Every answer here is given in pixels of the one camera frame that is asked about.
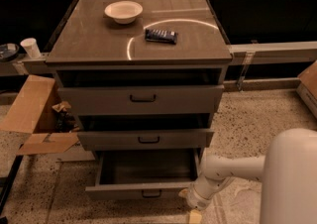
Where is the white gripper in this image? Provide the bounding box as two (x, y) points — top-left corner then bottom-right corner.
(178, 184), (211, 224)

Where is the grey drawer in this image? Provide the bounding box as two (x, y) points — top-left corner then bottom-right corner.
(78, 114), (213, 151)
(58, 69), (223, 116)
(85, 149), (201, 200)

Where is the black pole on floor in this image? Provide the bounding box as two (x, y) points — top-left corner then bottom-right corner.
(0, 156), (23, 214)

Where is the white paper cup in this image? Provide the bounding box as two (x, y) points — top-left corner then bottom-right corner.
(20, 38), (42, 58)

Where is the dark round dish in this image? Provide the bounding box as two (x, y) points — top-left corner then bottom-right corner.
(0, 43), (19, 62)

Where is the grey drawer cabinet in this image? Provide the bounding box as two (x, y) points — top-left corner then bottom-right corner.
(45, 0), (233, 163)

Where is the dark blue snack packet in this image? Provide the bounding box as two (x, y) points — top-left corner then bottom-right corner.
(145, 29), (177, 45)

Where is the white bowl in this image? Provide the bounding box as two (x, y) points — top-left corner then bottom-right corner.
(104, 1), (143, 25)

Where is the cardboard box at right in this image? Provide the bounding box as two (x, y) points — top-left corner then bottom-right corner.
(296, 60), (317, 118)

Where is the open cardboard box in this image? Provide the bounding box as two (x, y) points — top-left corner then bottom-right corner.
(0, 75), (78, 156)

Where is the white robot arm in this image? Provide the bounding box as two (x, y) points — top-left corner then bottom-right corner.
(183, 128), (317, 224)

